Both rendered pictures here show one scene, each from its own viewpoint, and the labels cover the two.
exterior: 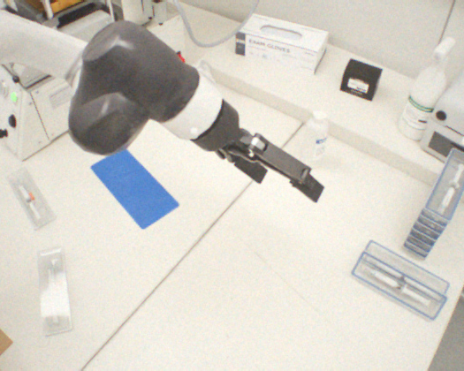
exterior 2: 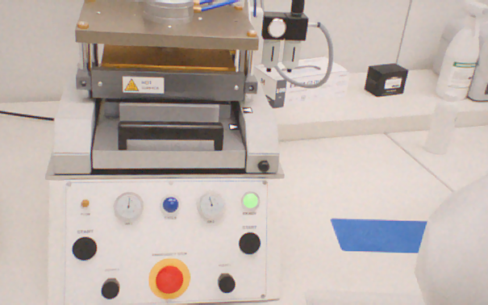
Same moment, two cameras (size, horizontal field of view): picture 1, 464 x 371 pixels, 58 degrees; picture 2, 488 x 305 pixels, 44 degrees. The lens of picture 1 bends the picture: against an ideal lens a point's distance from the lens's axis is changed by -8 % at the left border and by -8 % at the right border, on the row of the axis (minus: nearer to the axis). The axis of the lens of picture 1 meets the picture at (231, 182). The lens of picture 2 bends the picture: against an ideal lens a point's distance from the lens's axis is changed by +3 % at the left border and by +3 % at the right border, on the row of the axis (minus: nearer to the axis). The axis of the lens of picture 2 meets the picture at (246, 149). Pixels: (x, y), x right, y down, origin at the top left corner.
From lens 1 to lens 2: 1.20 m
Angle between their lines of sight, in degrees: 48
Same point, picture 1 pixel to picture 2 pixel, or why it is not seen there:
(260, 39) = (301, 79)
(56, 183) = (348, 284)
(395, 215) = not seen: outside the picture
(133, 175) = (381, 229)
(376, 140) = not seen: hidden behind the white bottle
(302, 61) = (337, 86)
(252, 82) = (327, 119)
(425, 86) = (471, 44)
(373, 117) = (423, 101)
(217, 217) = not seen: hidden behind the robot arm
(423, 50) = (392, 41)
